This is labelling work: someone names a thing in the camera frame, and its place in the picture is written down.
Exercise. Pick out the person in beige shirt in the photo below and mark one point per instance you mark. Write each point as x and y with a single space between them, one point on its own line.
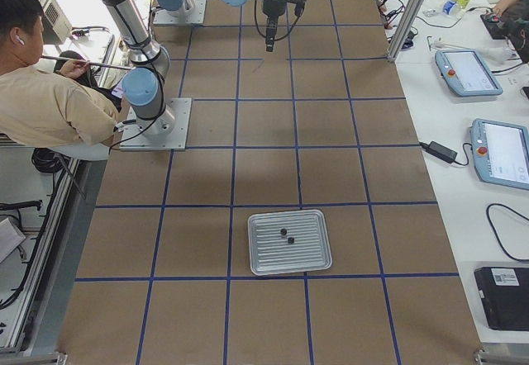
42 109

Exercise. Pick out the thin metal rod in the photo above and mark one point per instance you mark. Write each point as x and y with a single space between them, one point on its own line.
82 61

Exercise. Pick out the black power adapter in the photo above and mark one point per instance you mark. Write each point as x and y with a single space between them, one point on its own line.
441 152

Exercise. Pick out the lower blue teach pendant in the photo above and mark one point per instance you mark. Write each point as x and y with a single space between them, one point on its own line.
500 152

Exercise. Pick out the ribbed silver metal tray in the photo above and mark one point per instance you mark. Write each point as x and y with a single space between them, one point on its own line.
271 254

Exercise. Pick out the black box with label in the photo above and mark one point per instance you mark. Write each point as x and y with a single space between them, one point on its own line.
504 297

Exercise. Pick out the upper blue teach pendant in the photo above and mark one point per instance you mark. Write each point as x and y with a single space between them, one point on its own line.
466 74

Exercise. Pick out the blue teach pendant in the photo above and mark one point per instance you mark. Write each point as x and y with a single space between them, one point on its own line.
500 152
466 74

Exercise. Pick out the aluminium frame post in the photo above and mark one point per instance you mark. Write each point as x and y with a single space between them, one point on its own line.
404 26

